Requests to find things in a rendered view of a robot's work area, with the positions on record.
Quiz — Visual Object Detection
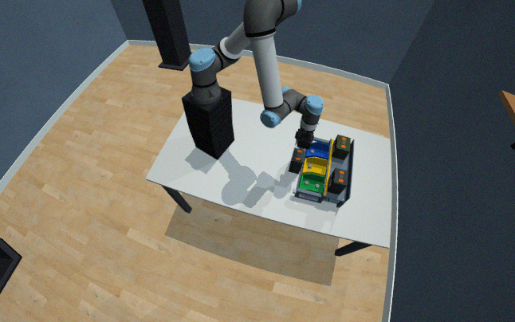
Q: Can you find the yellow open bin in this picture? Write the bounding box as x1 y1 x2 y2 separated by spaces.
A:
302 157 328 176

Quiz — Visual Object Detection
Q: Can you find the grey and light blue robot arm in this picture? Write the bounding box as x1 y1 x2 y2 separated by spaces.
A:
189 0 324 131

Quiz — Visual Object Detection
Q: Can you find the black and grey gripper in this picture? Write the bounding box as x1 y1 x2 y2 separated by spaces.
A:
295 125 315 152

